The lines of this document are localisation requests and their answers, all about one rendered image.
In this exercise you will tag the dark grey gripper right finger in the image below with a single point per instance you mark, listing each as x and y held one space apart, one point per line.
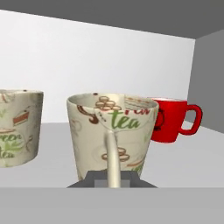
133 179

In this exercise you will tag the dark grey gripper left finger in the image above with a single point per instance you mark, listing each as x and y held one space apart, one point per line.
91 179

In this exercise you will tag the cream tea print mug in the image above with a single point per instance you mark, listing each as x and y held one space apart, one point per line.
17 128
87 140

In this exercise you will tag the red mug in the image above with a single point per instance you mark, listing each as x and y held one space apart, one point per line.
169 122

